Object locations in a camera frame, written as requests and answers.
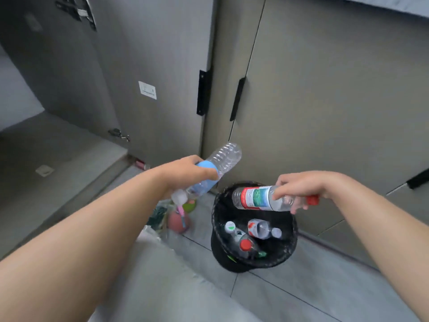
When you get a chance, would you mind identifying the person's left hand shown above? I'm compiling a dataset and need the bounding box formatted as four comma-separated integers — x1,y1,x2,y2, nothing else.
160,155,220,199

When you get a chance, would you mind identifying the person's right hand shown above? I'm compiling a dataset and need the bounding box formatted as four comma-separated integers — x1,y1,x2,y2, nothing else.
272,170,336,215

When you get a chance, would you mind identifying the blue label plastic bottle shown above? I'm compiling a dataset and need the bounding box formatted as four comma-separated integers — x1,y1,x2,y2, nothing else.
171,142,242,207

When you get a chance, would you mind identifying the red cap clear plastic bottle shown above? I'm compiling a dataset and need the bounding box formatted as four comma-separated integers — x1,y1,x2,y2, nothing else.
232,185,319,212

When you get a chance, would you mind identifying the person's left forearm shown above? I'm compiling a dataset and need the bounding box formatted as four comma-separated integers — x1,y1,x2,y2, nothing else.
0,164,175,322

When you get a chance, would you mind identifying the person's right forearm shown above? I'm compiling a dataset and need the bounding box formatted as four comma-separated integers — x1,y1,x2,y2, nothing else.
323,174,429,322

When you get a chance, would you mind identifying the red label white cap bottle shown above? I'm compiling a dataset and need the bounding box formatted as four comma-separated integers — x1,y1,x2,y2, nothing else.
247,218,283,240

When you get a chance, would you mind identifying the pink round toy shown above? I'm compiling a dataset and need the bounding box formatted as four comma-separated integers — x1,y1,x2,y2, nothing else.
167,198,192,234

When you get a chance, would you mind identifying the clear plastic bag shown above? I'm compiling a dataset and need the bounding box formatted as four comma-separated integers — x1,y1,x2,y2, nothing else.
145,200,176,239

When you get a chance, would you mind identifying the black trash bin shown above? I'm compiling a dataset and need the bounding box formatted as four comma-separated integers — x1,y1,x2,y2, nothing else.
210,182,299,273

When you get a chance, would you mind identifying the dark bottle with red cap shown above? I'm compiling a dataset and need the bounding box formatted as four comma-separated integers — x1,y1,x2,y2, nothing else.
239,239,267,261

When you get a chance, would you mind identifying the metal door stopper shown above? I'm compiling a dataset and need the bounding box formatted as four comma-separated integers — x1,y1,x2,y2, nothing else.
107,128,131,142

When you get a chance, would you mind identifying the wide grey cabinet door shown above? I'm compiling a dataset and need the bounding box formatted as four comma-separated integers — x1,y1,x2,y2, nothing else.
229,0,429,236

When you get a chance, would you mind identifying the white sticker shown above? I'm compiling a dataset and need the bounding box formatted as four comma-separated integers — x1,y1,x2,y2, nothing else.
138,81,158,100

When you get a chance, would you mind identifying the narrow grey cabinet door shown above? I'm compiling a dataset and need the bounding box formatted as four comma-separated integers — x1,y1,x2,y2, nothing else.
200,0,267,195

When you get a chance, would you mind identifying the large grey door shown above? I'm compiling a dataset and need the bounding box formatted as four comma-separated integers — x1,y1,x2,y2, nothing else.
0,0,216,166

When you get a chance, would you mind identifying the square floor drain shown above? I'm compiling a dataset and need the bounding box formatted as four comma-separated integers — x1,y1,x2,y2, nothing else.
35,164,55,178

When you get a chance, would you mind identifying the black door hinge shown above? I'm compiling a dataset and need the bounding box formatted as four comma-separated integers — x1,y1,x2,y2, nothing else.
55,0,98,32

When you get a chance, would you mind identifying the black cabinet handle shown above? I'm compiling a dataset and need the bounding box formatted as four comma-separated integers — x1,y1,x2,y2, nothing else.
406,168,429,190
196,66,214,116
229,77,246,122

